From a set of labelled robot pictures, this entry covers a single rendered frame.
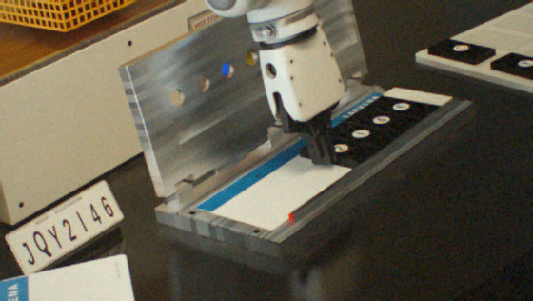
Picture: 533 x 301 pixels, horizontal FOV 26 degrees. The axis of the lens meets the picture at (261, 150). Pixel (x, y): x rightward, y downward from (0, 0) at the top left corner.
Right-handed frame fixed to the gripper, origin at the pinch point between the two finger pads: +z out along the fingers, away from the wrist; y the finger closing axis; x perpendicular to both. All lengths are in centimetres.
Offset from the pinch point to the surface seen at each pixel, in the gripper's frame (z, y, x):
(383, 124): 1.7, 12.0, -1.0
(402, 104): 1.4, 18.7, 0.2
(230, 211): 2.0, -15.2, 3.5
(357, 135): 1.4, 7.5, 0.0
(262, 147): 0.2, 1.4, 12.0
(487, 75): 4.3, 37.4, -2.1
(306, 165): 2.1, -0.7, 2.7
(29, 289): -5.5, -48.1, -1.9
